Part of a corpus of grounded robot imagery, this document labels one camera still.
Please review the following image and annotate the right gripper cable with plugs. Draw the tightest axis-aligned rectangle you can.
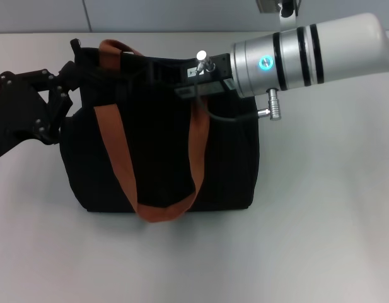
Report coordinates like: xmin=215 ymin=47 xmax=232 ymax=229
xmin=194 ymin=50 xmax=282 ymax=122

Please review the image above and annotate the black bag with orange handles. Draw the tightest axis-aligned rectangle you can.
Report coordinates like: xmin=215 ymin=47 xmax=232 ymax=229
xmin=59 ymin=37 xmax=261 ymax=223

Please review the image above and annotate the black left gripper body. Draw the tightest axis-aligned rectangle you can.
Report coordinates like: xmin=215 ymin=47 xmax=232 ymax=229
xmin=0 ymin=71 xmax=61 ymax=162

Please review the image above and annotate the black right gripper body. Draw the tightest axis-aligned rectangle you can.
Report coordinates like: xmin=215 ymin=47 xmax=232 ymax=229
xmin=146 ymin=52 xmax=245 ymax=101

